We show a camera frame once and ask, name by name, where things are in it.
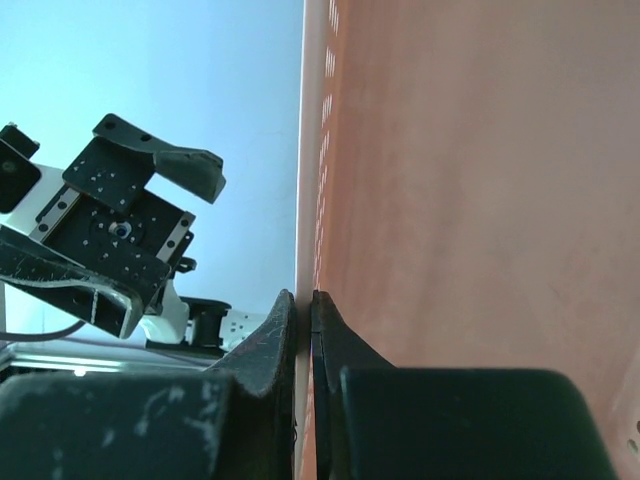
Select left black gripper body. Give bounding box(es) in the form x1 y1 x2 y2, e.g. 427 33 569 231
35 138 195 320

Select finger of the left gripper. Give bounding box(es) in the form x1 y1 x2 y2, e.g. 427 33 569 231
92 113 226 203
1 226 170 339

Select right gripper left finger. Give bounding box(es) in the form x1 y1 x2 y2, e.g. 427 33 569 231
209 290 298 479

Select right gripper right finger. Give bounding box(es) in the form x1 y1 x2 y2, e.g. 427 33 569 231
311 290 393 479

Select pink perforated basket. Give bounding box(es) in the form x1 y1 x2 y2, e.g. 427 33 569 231
316 1 639 479

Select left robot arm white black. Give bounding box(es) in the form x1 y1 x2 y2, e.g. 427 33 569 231
1 114 261 359

